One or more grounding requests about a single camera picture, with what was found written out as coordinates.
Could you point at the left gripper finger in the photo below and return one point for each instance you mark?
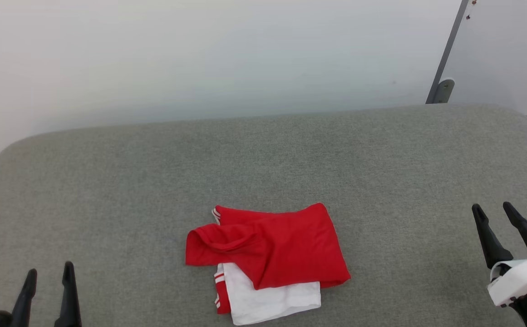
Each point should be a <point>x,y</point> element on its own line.
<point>23,299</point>
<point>69,299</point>

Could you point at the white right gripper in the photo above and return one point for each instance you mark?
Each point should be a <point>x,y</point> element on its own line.
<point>519,277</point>

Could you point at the red and white t-shirt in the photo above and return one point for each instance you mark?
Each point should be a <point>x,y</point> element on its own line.
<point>277,245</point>

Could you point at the grey fabric sofa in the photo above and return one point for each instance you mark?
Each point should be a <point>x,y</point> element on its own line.
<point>290,159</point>

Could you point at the grey metal post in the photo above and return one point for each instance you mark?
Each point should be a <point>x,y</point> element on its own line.
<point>447,54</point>

